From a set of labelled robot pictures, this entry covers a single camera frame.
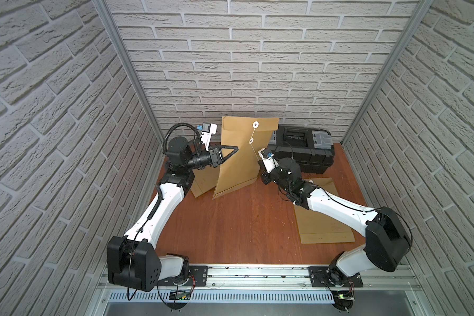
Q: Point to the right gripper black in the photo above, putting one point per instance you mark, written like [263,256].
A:
[266,180]

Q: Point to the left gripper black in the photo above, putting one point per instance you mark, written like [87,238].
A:
[215,156]

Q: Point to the brown kraft file bag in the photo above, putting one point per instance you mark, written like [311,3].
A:
[250,135]
[205,180]
[318,228]

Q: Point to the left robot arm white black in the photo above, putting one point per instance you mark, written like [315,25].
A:
[132,261]

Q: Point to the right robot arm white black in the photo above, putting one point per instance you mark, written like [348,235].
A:
[387,238]

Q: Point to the black grey plastic toolbox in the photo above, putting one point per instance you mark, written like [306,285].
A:
[312,149]

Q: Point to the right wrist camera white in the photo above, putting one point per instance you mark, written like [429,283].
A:
[268,159]

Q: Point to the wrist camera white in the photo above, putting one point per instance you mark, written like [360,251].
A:
[206,131]
[268,159]

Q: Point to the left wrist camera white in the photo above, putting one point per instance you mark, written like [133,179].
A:
[206,131]

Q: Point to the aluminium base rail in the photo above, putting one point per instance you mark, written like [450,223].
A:
[295,277]

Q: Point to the left aluminium corner post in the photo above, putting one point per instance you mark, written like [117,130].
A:
[127,63]

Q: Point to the aluminium corner post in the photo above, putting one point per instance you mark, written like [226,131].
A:
[406,35]
[127,63]

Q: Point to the right aluminium corner post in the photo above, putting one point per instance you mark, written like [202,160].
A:
[406,35]

